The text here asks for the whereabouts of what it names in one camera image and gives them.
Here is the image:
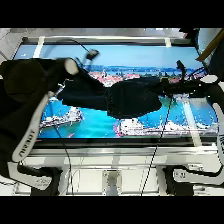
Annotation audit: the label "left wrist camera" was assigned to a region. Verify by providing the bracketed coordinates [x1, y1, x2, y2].
[85, 48, 100, 62]

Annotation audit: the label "black cable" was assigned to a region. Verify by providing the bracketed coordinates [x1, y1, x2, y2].
[52, 123, 75, 197]
[139, 95, 174, 197]

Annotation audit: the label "blue jeans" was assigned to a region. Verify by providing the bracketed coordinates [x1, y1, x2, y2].
[57, 69, 165, 120]

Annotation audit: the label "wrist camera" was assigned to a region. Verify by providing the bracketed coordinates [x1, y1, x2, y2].
[175, 59, 186, 79]
[85, 48, 100, 62]

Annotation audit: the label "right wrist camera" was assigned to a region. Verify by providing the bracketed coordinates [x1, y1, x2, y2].
[175, 59, 186, 79]

